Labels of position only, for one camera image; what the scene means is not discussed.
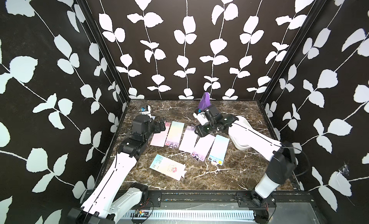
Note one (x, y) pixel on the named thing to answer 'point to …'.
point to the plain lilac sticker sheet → (202, 146)
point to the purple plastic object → (205, 101)
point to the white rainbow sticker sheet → (217, 154)
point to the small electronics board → (141, 213)
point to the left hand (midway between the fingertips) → (156, 117)
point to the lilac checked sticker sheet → (188, 141)
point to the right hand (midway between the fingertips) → (196, 127)
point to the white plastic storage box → (241, 121)
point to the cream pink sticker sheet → (168, 167)
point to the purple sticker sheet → (175, 134)
